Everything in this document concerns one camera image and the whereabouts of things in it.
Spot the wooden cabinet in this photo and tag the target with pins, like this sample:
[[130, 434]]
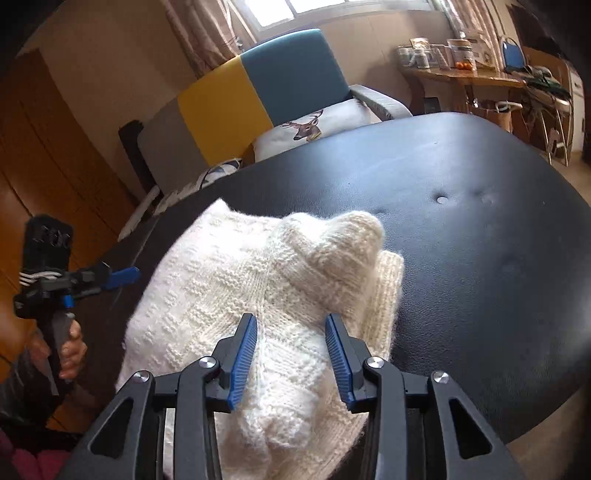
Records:
[[51, 161]]

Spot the metal folding chair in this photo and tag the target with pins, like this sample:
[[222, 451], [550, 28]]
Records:
[[549, 115]]

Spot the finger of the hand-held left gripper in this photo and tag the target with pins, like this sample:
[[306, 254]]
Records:
[[122, 278]]

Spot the wooden side table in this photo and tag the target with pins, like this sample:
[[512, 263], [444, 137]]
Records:
[[461, 77]]

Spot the brown paper bag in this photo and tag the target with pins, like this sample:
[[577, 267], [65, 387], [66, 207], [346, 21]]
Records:
[[489, 117]]

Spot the blue chair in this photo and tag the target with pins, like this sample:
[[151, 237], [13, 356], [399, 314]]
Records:
[[511, 55]]

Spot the white supplement jar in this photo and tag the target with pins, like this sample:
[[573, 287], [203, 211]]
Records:
[[461, 50]]

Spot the black leather ottoman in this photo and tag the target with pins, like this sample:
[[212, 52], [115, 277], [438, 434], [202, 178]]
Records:
[[461, 254]]

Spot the person's left hand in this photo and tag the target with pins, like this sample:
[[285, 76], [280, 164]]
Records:
[[74, 350]]

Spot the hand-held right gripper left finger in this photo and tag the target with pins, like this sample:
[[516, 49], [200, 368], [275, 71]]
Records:
[[242, 364]]

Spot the window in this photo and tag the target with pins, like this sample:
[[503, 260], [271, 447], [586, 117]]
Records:
[[323, 9]]

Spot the magenta cloth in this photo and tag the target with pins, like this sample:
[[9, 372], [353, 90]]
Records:
[[27, 461]]

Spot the person's left forearm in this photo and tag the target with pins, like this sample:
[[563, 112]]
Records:
[[23, 383]]

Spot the small white bottle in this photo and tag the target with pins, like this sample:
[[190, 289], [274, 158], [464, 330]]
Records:
[[421, 59]]

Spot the white knitted sweater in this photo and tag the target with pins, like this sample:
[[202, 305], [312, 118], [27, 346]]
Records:
[[221, 277]]

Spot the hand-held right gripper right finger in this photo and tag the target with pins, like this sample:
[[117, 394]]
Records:
[[339, 364]]

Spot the pink sheer curtain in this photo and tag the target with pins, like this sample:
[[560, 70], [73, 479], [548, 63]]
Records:
[[466, 18], [207, 32]]

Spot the deer print cushion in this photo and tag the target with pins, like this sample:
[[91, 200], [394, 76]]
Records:
[[332, 122]]

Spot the geometric print cushion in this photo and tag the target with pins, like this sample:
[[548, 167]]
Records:
[[217, 173]]

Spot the grey yellow teal sofa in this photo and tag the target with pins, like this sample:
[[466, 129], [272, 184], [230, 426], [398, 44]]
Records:
[[221, 101]]

